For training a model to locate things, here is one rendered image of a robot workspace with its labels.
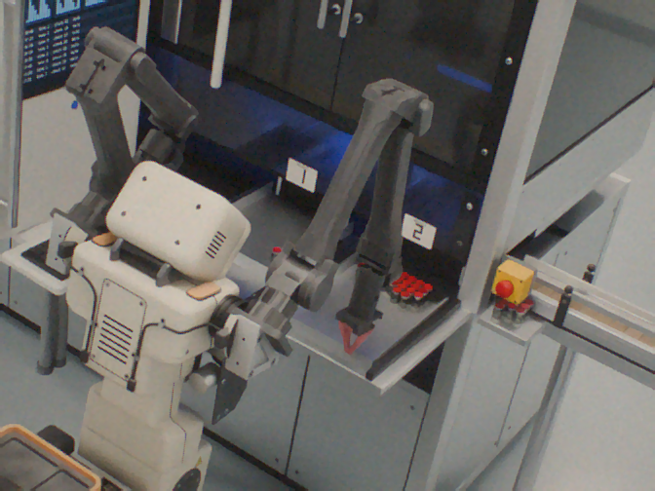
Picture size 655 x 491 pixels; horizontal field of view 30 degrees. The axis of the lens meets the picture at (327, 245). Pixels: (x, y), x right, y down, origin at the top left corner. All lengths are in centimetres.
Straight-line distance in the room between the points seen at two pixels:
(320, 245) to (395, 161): 25
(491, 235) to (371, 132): 69
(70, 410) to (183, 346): 166
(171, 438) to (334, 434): 103
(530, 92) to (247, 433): 140
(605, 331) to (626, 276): 215
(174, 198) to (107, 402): 48
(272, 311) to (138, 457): 46
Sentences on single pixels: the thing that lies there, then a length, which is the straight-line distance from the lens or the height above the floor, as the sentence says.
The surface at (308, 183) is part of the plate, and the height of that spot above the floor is 101.
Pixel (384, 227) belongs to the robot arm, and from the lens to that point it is 245.
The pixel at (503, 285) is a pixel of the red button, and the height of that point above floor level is 101.
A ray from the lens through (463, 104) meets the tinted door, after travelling 273.
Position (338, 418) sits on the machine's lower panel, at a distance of 329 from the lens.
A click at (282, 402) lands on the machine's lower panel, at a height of 33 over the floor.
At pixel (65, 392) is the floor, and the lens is 385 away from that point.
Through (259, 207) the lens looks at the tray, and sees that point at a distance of 313.
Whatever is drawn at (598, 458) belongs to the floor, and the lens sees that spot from 405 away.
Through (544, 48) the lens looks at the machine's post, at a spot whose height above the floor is 156.
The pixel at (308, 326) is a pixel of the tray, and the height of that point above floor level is 91.
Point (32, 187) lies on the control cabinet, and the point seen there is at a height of 92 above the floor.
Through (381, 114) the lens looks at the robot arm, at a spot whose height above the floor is 154.
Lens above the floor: 246
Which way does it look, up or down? 32 degrees down
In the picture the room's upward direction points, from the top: 11 degrees clockwise
